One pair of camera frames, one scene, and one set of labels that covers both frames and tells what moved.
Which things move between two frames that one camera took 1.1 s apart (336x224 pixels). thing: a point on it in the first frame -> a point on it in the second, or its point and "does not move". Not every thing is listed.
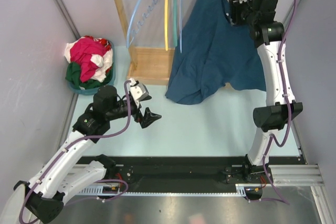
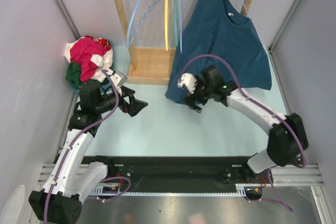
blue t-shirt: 212,52 does not move
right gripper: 235,6 -> 193,96
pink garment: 81,52 does not move
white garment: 104,61 does not move
